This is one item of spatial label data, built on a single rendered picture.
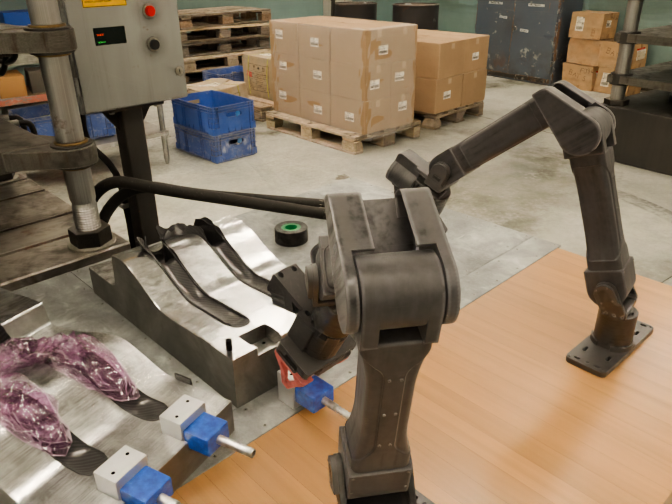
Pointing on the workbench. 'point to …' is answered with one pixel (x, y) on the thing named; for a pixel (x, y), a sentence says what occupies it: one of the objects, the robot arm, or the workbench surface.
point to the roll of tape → (291, 233)
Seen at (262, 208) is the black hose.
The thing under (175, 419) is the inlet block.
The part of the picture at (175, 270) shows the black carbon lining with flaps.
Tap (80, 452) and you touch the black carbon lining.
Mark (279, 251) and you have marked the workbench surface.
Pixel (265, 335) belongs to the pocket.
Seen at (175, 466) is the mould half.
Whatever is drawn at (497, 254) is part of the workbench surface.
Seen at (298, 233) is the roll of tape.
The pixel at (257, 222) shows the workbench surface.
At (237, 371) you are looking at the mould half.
